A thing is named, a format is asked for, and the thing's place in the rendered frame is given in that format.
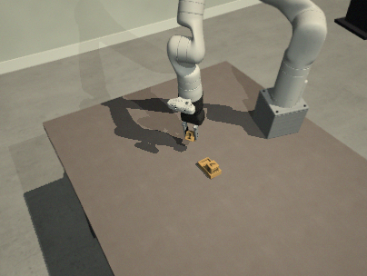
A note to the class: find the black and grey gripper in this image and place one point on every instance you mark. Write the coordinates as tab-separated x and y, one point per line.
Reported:
190	104

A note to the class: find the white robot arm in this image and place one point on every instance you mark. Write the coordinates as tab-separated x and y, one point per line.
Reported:
309	33

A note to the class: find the orange open tray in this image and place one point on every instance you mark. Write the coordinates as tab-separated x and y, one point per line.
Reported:
202	165

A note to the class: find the orange number cube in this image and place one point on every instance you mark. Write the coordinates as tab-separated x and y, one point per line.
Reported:
189	136
212	167

